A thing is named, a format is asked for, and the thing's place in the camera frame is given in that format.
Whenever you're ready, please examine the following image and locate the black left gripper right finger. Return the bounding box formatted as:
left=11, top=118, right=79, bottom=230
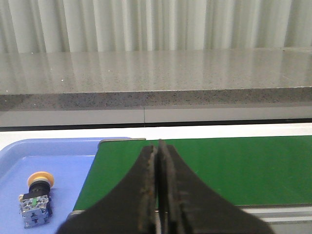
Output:
left=157, top=140, right=274, bottom=234

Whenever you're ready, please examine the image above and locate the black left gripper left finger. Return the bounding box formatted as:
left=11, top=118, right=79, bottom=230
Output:
left=57, top=146, right=156, bottom=234

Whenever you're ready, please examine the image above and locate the yellow push button switch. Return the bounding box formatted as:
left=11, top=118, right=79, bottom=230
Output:
left=19, top=171, right=54, bottom=229

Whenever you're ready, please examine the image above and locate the blue plastic tray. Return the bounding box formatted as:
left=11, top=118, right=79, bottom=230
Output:
left=0, top=136, right=132, bottom=234

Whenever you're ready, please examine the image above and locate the green conveyor belt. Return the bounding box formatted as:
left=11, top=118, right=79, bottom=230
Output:
left=74, top=136, right=312, bottom=210

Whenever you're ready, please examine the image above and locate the grey speckled stone counter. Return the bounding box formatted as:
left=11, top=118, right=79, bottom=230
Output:
left=0, top=47, right=312, bottom=127

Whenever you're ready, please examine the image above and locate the white pleated curtain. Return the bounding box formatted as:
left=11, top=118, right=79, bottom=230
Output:
left=0, top=0, right=312, bottom=53

